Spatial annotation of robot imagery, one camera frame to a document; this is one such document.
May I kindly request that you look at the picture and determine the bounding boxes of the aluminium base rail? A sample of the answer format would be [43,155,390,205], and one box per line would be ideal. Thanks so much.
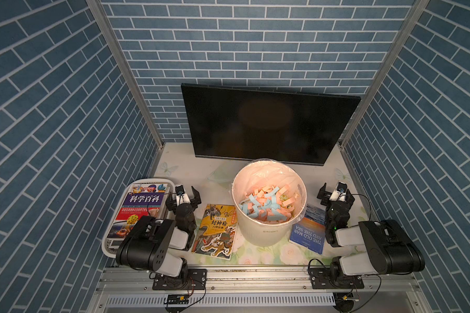
[88,266,431,312]

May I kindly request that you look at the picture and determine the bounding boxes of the aluminium corner post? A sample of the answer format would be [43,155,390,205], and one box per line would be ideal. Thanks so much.
[338,0,429,152]
[86,0,164,150]

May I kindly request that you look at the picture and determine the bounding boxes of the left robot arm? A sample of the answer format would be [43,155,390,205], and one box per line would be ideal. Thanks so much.
[115,183,201,284]

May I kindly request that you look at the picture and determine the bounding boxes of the aluminium corner post right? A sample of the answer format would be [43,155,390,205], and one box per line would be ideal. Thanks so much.
[338,0,429,152]

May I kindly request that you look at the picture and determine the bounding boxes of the blue old man sea book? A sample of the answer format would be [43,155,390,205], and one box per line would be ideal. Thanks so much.
[289,204,326,254]

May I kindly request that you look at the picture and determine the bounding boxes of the pile of discarded sticky notes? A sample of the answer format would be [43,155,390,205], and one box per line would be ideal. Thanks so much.
[239,185,301,224]

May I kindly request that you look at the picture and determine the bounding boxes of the black computer monitor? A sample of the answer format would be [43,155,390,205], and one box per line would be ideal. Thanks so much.
[181,83,361,166]

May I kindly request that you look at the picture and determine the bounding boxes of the yellow comic book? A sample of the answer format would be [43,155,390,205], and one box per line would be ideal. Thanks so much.
[191,204,238,260]

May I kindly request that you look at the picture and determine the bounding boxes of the floral table mat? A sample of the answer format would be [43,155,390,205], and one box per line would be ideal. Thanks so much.
[154,142,374,266]

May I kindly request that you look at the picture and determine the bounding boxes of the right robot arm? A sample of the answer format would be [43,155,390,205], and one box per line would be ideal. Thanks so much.
[317,182,425,278]

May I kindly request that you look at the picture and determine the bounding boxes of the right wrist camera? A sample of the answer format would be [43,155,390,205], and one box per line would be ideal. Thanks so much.
[330,181,348,202]

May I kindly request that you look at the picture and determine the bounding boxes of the science encyclopedia book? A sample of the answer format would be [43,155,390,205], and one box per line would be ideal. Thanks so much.
[106,181,171,244]

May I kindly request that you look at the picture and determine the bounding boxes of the aluminium corner post left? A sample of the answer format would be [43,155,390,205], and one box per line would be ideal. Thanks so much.
[86,0,164,150]

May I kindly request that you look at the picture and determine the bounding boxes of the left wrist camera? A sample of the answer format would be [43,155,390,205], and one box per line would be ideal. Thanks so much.
[175,185,191,206]

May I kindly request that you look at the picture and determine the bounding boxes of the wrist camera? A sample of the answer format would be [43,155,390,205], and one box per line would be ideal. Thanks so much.
[330,181,348,202]
[175,185,191,206]

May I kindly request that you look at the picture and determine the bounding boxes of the white waste bin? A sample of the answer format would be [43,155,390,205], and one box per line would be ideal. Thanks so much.
[231,159,308,246]

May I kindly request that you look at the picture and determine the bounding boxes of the white perforated tray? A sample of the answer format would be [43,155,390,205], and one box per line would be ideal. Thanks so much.
[101,178,175,258]

